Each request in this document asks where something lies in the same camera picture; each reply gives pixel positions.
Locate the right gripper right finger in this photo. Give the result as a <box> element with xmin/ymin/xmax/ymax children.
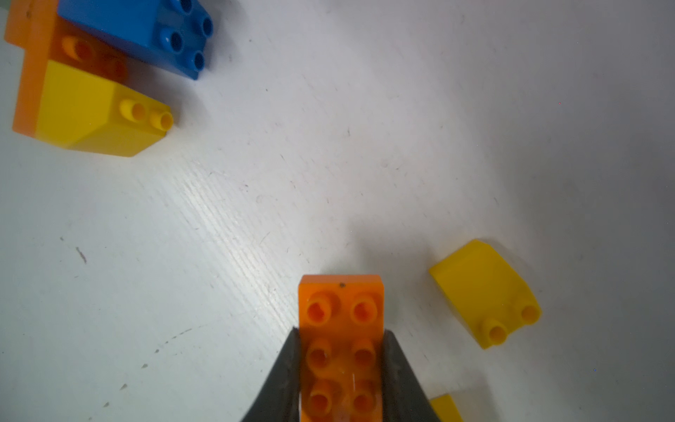
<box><xmin>381</xmin><ymin>330</ymin><xmax>439</xmax><ymax>422</ymax></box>

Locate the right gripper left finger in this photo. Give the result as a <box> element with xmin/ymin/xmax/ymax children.
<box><xmin>241</xmin><ymin>327</ymin><xmax>302</xmax><ymax>422</ymax></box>

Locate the yellow sloped lego brick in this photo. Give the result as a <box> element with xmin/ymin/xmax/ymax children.
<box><xmin>35</xmin><ymin>61</ymin><xmax>174</xmax><ymax>158</ymax></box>

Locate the blue square lego brick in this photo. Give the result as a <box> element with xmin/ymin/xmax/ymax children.
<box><xmin>57</xmin><ymin>0</ymin><xmax>214</xmax><ymax>80</ymax></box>

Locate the orange long lego brick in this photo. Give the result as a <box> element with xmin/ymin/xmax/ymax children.
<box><xmin>5</xmin><ymin>0</ymin><xmax>128</xmax><ymax>137</ymax></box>

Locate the yellow lego brick centre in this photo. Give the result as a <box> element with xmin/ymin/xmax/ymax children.
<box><xmin>430</xmin><ymin>394</ymin><xmax>463</xmax><ymax>422</ymax></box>

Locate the yellow lego brick hidden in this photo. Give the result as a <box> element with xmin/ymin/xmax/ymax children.
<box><xmin>429</xmin><ymin>239</ymin><xmax>541</xmax><ymax>349</ymax></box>

